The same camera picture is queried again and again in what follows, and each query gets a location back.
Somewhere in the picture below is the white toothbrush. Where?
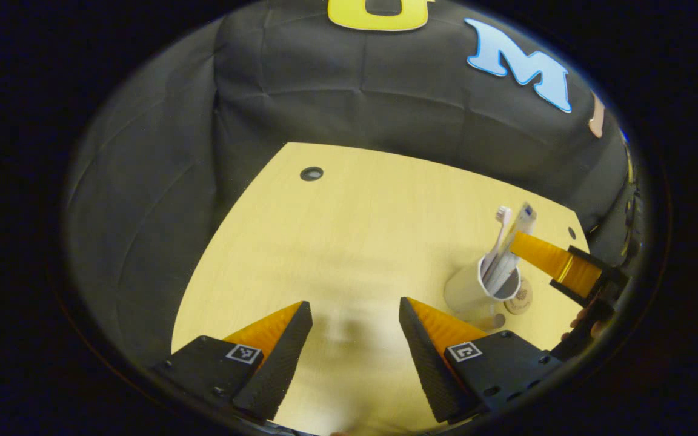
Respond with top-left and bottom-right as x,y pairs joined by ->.
482,206 -> 513,279

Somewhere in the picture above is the white toothpaste tube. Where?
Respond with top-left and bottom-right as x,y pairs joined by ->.
487,203 -> 537,294

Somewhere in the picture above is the black backdrop cloth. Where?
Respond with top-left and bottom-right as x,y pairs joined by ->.
64,0 -> 643,370

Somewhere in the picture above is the white cup with wooden handle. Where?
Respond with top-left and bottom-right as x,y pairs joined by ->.
444,254 -> 522,331

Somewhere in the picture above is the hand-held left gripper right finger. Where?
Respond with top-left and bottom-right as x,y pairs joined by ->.
399,297 -> 565,424

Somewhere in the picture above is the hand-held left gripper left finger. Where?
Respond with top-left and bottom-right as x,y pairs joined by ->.
152,301 -> 313,423

